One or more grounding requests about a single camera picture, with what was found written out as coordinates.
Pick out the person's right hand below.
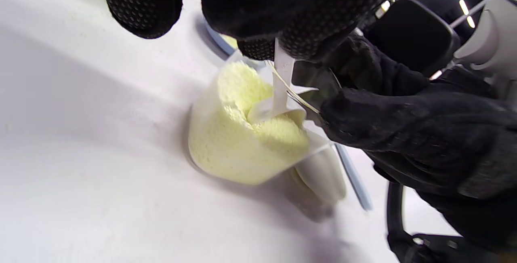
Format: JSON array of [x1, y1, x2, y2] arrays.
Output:
[[291, 33, 517, 252]]

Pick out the person's left hand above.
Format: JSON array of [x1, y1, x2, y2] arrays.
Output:
[[96, 0, 404, 61]]

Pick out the light blue plastic knife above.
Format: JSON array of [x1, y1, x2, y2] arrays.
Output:
[[334, 143, 373, 211]]

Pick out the white coffee spoon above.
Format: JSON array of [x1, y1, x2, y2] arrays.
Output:
[[247, 38, 320, 126]]

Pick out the beige container lid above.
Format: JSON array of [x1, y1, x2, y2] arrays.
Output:
[[290, 145, 347, 221]]

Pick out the black and white controller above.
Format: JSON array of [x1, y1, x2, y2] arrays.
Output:
[[454, 0, 517, 108]]

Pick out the clear chicken bouillon container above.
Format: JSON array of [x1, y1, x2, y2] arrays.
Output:
[[187, 50, 336, 186]]

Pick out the black office chair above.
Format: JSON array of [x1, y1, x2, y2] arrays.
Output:
[[363, 0, 461, 76]]

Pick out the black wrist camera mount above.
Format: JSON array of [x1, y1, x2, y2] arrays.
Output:
[[385, 181, 503, 263]]

